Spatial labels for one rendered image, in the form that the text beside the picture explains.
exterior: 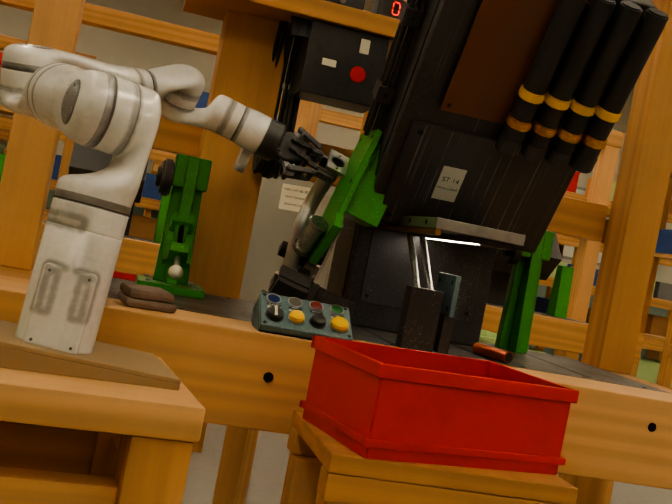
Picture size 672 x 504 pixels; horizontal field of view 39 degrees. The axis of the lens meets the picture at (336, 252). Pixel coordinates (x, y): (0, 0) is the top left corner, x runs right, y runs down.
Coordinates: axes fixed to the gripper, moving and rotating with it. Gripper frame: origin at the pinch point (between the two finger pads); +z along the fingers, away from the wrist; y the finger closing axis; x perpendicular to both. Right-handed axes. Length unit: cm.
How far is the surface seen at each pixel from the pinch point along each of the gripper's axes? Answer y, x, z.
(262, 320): -44.9, -3.2, -5.0
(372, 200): -9.2, -5.6, 8.0
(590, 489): -7, 44, 96
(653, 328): 558, 428, 504
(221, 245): 2.4, 33.6, -9.2
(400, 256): -2.3, 9.4, 21.9
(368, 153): -5.1, -11.5, 3.3
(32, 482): -90, -15, -27
